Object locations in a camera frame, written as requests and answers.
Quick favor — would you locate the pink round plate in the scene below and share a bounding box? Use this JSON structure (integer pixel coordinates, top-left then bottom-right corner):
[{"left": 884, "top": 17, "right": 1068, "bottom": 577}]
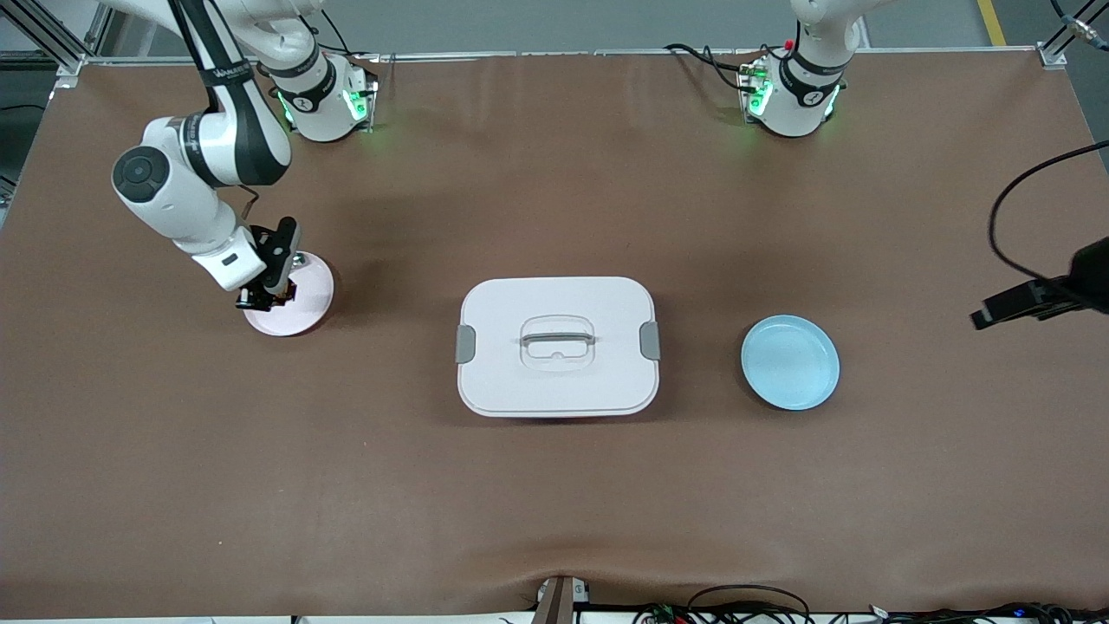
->
[{"left": 243, "top": 251, "right": 335, "bottom": 338}]

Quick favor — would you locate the light blue round plate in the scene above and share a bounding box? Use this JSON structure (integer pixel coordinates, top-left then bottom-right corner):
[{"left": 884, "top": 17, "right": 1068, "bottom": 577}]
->
[{"left": 740, "top": 315, "right": 841, "bottom": 412}]

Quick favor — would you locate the white lidded storage box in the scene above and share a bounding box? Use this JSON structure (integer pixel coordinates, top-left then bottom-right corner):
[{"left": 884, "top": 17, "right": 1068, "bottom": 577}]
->
[{"left": 456, "top": 276, "right": 661, "bottom": 419}]

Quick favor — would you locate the brown table mat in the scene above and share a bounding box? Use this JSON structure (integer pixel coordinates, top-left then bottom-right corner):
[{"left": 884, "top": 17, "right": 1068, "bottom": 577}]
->
[{"left": 0, "top": 50, "right": 1109, "bottom": 621}]

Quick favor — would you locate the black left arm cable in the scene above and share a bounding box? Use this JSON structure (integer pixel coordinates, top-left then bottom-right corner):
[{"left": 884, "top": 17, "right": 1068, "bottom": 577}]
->
[{"left": 989, "top": 139, "right": 1109, "bottom": 283}]

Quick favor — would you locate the aluminium frame post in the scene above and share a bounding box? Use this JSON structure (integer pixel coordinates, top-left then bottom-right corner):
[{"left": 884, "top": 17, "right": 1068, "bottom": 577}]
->
[
  {"left": 0, "top": 0, "right": 118, "bottom": 79},
  {"left": 1038, "top": 0, "right": 1109, "bottom": 70}
]

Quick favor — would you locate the black right base cable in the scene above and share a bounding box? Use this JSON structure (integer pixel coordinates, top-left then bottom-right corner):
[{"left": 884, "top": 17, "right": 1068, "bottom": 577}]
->
[{"left": 295, "top": 9, "right": 382, "bottom": 63}]

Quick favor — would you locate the black base cable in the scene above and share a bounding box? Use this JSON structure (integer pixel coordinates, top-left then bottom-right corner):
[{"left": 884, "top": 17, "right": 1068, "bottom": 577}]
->
[
  {"left": 295, "top": 9, "right": 382, "bottom": 63},
  {"left": 665, "top": 42, "right": 768, "bottom": 94}
]

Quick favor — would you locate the black left base cable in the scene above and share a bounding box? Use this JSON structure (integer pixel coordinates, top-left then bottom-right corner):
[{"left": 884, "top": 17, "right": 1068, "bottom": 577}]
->
[{"left": 665, "top": 42, "right": 768, "bottom": 94}]

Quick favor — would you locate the brown camera mount bracket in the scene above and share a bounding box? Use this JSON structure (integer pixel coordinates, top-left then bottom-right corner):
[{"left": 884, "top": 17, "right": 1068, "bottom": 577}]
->
[{"left": 531, "top": 575, "right": 592, "bottom": 624}]

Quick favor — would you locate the black looped cable bundle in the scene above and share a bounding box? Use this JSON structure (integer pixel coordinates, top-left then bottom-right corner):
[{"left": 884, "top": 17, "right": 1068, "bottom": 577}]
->
[{"left": 632, "top": 584, "right": 815, "bottom": 624}]

